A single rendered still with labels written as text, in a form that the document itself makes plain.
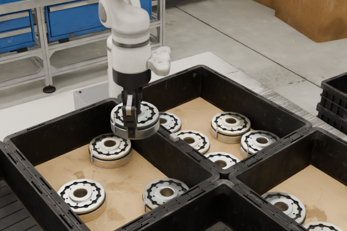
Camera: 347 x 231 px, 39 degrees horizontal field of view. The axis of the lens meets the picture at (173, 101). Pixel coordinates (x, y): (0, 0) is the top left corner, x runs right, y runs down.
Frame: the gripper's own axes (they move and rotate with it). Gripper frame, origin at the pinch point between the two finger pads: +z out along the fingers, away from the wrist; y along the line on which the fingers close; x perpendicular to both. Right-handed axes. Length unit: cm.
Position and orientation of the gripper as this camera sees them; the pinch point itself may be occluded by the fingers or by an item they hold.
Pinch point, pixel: (133, 125)
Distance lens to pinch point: 102.2
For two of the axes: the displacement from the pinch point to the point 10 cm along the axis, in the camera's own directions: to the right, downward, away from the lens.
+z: -0.2, 8.5, 5.3
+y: -0.4, 5.3, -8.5
